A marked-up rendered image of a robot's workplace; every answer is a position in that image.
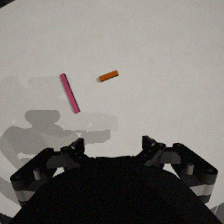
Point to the orange rod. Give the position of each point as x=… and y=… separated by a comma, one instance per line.
x=108, y=76

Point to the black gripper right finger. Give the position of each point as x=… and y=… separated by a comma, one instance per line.
x=197, y=173

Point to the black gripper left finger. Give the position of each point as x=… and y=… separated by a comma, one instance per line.
x=28, y=179

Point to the pink rod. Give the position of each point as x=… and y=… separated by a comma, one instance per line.
x=69, y=93

